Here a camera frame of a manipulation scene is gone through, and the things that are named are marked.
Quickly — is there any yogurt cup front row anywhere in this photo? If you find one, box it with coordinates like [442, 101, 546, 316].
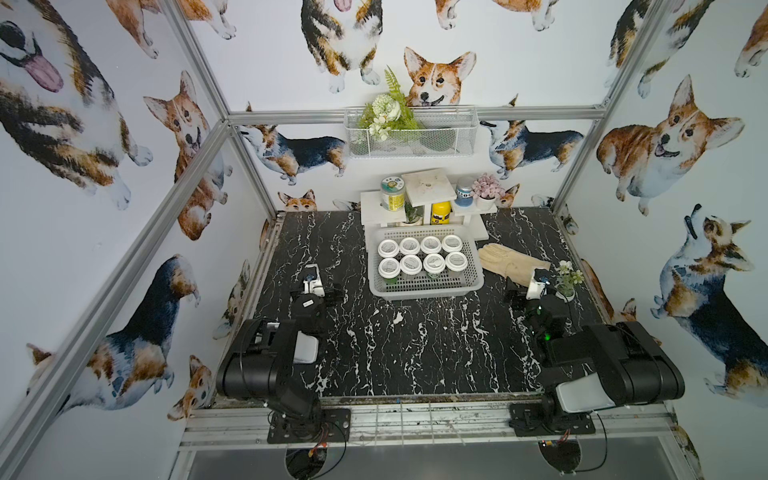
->
[420, 235, 442, 255]
[441, 234, 464, 253]
[378, 257, 401, 285]
[399, 237, 421, 256]

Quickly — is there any yogurt cup row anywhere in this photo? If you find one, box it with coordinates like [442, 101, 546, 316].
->
[378, 257, 401, 285]
[420, 235, 442, 255]
[445, 251, 469, 278]
[399, 237, 421, 256]
[377, 239, 400, 258]
[422, 254, 446, 279]
[441, 234, 464, 253]
[400, 254, 423, 281]

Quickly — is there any yogurt cup back row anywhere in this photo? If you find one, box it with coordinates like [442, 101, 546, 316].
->
[377, 239, 400, 258]
[445, 251, 469, 278]
[400, 254, 423, 281]
[422, 254, 446, 279]

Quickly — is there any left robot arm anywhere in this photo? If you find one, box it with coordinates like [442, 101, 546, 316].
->
[216, 293, 351, 444]

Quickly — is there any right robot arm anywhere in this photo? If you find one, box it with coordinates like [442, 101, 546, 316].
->
[505, 287, 685, 436]

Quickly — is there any white plastic perforated basket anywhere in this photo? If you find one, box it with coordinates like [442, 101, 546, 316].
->
[366, 224, 484, 301]

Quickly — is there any small potted white flower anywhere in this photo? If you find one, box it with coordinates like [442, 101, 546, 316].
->
[555, 260, 585, 302]

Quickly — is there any beige work glove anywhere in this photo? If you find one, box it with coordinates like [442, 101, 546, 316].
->
[478, 243, 551, 287]

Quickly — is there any pink flower pot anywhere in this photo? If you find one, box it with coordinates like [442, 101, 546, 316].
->
[472, 174, 504, 212]

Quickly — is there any blue white small jar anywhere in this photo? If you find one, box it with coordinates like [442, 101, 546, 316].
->
[455, 176, 474, 208]

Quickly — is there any small green plant under shelf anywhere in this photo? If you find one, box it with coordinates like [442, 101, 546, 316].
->
[403, 202, 424, 226]

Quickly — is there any yellow jar on shelf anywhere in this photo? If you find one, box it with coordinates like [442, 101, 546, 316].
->
[430, 201, 452, 225]

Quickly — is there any white stepped display shelf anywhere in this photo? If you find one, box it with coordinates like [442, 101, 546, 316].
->
[361, 169, 497, 241]

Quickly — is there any green fern white flower bouquet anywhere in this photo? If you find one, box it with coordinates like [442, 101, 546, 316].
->
[357, 66, 423, 142]

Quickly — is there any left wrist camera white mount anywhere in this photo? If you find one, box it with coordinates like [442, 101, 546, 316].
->
[302, 264, 326, 297]

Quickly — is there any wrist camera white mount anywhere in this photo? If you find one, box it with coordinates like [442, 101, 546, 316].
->
[302, 264, 326, 297]
[526, 268, 552, 300]

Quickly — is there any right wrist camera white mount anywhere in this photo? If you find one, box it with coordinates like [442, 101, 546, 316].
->
[526, 268, 552, 300]

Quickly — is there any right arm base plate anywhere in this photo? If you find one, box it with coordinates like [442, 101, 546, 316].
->
[508, 401, 596, 437]

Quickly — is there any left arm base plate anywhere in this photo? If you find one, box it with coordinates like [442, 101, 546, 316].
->
[267, 408, 352, 444]

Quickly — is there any white wire wall basket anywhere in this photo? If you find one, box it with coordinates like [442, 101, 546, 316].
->
[344, 106, 479, 158]

